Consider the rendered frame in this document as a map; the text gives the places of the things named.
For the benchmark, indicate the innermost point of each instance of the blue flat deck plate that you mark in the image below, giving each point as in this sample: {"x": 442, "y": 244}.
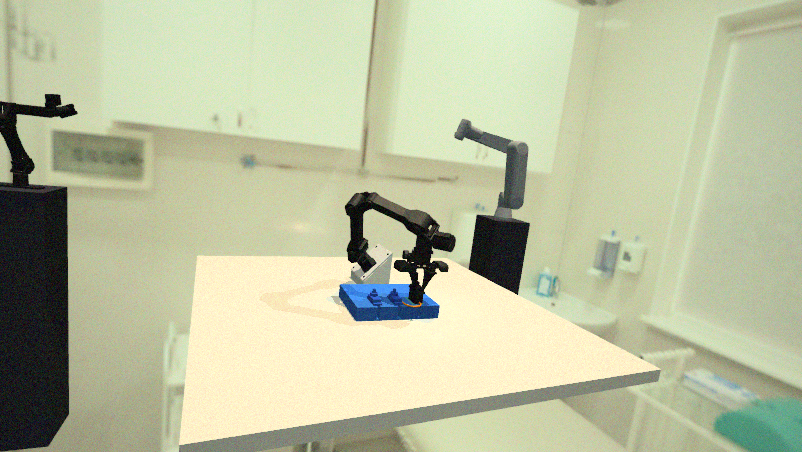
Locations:
{"x": 379, "y": 302}

